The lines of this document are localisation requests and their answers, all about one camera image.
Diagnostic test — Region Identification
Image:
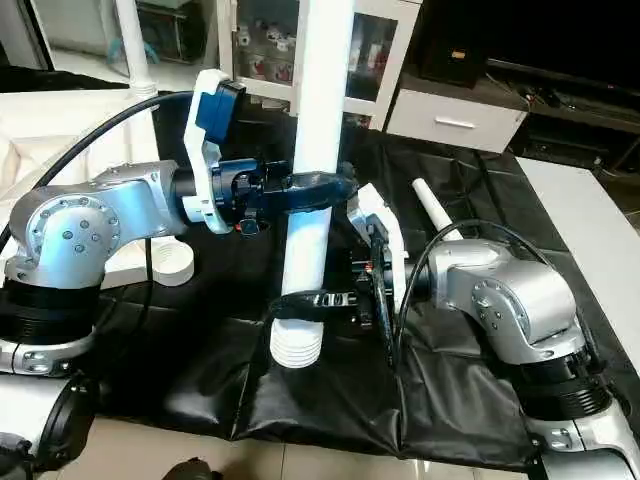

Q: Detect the white plastic table leg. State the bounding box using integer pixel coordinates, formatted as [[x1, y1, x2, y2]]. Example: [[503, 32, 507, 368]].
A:
[[267, 0, 357, 370], [411, 178, 455, 234], [113, 0, 163, 99]]

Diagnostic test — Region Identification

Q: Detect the black mat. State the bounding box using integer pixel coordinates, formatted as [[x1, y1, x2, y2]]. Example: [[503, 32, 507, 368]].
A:
[[0, 70, 640, 471]]

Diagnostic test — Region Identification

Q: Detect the white glass door cabinet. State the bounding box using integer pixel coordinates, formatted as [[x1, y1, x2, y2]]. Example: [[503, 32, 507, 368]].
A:
[[215, 0, 423, 131]]

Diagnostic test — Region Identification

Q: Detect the white drawer unit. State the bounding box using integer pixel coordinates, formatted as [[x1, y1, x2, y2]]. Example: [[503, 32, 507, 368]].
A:
[[385, 88, 531, 155]]

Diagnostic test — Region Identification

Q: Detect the light blue stand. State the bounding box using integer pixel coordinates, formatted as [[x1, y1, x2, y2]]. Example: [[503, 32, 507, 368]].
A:
[[135, 35, 166, 67]]

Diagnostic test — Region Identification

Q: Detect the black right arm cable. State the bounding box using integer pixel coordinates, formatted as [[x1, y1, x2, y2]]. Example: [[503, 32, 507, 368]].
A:
[[385, 220, 556, 373]]

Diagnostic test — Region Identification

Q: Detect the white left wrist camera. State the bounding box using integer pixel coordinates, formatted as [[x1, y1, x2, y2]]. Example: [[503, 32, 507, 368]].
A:
[[182, 67, 248, 234]]

